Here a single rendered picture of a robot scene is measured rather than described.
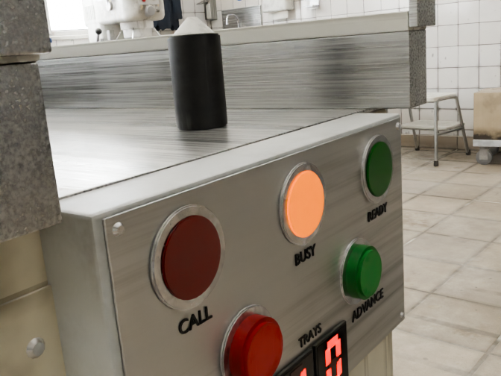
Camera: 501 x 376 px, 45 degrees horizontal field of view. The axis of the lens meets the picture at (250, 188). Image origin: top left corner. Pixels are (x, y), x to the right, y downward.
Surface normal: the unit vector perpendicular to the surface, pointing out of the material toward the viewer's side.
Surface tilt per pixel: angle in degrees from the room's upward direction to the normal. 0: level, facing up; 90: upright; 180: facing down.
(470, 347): 0
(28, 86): 90
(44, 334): 90
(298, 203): 90
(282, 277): 90
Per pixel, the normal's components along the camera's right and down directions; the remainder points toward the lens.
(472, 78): -0.64, 0.22
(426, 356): -0.07, -0.97
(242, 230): 0.80, 0.08
